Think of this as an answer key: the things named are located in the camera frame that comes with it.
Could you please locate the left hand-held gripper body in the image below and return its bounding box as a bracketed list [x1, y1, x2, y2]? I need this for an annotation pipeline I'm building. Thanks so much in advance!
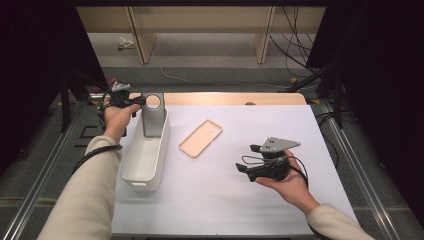
[109, 82, 134, 108]

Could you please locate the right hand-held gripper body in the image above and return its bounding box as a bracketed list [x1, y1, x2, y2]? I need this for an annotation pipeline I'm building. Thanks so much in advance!
[248, 136, 302, 183]

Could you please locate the grey round-hole phone case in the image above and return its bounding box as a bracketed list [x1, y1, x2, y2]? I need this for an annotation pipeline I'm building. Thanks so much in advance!
[142, 93, 167, 138]

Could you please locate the white plastic storage bin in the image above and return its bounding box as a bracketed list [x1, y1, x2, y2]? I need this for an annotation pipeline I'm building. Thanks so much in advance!
[120, 108, 172, 193]

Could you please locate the beige phone case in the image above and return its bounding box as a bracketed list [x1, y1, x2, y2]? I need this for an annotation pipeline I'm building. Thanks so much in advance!
[178, 119, 224, 159]

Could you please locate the person's left hand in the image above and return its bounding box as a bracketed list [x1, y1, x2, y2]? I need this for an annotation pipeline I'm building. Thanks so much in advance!
[102, 103, 143, 143]

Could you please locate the person's right hand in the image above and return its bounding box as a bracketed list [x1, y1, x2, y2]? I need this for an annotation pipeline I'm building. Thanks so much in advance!
[255, 149, 321, 215]

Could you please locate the pink object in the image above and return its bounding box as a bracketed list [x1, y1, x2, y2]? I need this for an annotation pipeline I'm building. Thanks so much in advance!
[92, 76, 120, 94]

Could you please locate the white table mat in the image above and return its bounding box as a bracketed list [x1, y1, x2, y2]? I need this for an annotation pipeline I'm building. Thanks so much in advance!
[109, 104, 359, 236]

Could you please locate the black metal stand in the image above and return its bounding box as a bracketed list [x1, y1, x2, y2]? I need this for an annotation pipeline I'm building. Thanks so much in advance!
[59, 66, 114, 134]
[286, 59, 346, 129]

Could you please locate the crumpled white paper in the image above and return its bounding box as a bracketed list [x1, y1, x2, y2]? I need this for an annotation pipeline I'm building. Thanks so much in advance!
[117, 36, 135, 51]

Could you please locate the black curtain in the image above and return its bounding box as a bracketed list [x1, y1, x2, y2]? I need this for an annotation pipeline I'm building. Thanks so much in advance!
[0, 0, 108, 174]
[306, 0, 424, 218]

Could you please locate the wooden shelf unit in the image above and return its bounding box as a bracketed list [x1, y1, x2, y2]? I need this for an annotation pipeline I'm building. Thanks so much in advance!
[76, 5, 327, 65]

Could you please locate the right hand-held gripper cable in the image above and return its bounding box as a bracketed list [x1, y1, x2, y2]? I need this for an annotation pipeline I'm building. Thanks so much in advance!
[241, 154, 309, 188]

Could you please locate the black floor cable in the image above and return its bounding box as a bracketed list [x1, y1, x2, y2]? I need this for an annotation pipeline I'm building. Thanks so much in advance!
[314, 109, 344, 168]

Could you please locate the bundle of black cables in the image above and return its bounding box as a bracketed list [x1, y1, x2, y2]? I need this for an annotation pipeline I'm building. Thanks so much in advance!
[269, 5, 321, 78]

